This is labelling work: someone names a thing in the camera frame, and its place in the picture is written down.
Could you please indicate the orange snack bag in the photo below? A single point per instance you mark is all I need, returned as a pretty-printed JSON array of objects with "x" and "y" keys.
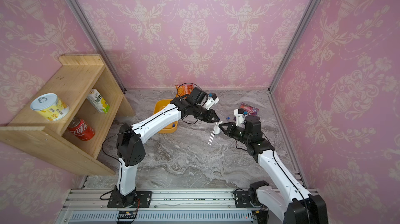
[{"x": 184, "y": 89}]

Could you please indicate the green white drink carton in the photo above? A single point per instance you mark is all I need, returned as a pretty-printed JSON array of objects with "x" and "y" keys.
[{"x": 99, "y": 103}]

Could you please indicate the wooden shelf unit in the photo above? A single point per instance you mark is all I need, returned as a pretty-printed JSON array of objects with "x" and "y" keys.
[{"x": 52, "y": 142}]

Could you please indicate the yellow tin can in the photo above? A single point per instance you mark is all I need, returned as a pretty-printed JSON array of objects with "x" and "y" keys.
[{"x": 50, "y": 106}]

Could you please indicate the red cola can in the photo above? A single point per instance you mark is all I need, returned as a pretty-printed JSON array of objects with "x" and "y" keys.
[{"x": 81, "y": 129}]

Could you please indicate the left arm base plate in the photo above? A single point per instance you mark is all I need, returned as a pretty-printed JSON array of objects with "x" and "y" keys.
[{"x": 135, "y": 199}]

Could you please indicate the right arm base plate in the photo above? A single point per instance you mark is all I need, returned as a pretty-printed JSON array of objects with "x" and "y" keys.
[{"x": 242, "y": 199}]

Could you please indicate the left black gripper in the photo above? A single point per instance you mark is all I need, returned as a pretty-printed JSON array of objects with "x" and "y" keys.
[{"x": 209, "y": 118}]

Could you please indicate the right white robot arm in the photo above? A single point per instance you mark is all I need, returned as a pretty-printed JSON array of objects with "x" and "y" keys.
[{"x": 292, "y": 203}]

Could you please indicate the aluminium corner post left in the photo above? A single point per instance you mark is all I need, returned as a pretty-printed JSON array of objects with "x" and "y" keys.
[{"x": 86, "y": 26}]

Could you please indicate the aluminium corner post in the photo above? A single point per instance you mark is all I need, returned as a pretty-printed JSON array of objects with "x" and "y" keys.
[
  {"x": 303, "y": 24},
  {"x": 86, "y": 26}
]

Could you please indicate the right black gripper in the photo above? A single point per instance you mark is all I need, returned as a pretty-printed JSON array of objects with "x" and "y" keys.
[{"x": 231, "y": 129}]

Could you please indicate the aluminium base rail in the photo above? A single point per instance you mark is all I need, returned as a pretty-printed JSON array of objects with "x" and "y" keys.
[{"x": 168, "y": 206}]

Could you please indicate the purple candy bag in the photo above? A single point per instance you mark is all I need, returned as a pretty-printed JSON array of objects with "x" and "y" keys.
[{"x": 250, "y": 109}]

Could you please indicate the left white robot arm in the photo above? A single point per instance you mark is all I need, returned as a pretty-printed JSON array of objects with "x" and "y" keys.
[{"x": 131, "y": 140}]

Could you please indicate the aluminium corner post right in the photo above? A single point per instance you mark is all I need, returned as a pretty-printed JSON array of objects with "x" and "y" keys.
[{"x": 303, "y": 24}]

